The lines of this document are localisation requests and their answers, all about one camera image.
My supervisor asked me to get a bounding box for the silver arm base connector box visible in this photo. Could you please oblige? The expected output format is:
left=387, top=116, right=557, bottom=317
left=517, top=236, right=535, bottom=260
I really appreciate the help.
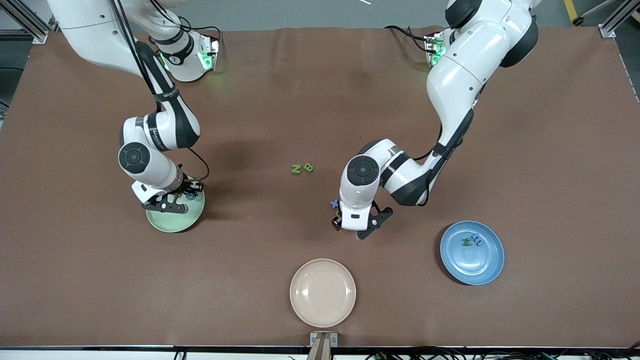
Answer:
left=424, top=31, right=447, bottom=68
left=197, top=36, right=221, bottom=72

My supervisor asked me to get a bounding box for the light green plate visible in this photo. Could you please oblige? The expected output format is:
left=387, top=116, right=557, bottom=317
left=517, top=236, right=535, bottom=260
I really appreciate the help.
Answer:
left=145, top=192, right=206, bottom=234

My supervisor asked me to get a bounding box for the beige plate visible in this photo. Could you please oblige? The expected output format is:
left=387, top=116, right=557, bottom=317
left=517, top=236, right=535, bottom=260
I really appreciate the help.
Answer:
left=289, top=258, right=357, bottom=329

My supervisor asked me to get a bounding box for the blue plate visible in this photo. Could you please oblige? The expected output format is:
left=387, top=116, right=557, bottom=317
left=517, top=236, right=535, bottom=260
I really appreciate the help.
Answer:
left=439, top=220, right=506, bottom=286

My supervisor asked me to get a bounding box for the brown table mat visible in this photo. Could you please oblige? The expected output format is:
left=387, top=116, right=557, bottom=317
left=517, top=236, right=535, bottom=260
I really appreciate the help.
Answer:
left=0, top=26, right=640, bottom=349

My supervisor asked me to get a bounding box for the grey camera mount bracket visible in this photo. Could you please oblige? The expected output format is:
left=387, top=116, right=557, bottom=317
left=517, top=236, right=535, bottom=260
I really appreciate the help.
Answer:
left=306, top=331, right=339, bottom=360

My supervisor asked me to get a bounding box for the black arm base cable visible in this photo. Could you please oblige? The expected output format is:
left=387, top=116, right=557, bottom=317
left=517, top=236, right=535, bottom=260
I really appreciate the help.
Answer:
left=150, top=0, right=222, bottom=41
left=384, top=25, right=432, bottom=53

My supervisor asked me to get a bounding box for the aluminium frame profile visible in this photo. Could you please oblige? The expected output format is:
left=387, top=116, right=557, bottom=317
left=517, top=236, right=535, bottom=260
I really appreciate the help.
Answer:
left=0, top=0, right=51, bottom=45
left=599, top=0, right=640, bottom=39

